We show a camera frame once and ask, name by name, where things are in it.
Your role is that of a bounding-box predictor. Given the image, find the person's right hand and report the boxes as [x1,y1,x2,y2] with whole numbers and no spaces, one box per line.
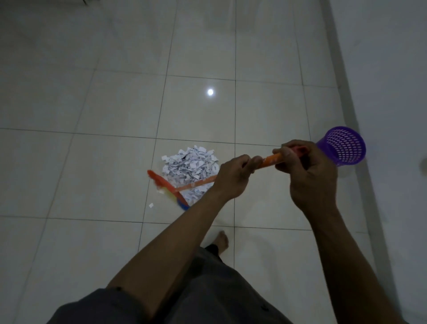
[272,140,339,215]

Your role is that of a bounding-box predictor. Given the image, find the person's left hand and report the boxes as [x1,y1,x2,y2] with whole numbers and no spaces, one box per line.
[213,154,264,201]

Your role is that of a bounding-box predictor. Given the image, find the orange broom with colourful bristles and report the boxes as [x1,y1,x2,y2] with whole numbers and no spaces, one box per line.
[147,146,306,212]

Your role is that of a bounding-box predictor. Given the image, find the person's right forearm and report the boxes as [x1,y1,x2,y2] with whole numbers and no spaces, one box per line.
[310,207,411,324]

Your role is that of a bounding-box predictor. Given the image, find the person's left forearm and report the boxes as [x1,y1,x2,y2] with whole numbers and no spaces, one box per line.
[107,191,234,320]

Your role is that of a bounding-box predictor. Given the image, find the purple plastic mesh basket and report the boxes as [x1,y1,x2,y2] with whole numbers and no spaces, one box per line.
[316,126,367,168]

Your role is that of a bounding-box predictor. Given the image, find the pile of torn paper scraps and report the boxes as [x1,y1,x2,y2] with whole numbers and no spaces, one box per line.
[161,145,221,206]

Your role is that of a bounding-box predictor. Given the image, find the person's bare foot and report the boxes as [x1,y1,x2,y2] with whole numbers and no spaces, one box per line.
[213,231,230,257]

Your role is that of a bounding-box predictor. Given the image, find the dark grey shorts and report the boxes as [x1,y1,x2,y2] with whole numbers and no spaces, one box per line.
[47,244,295,324]

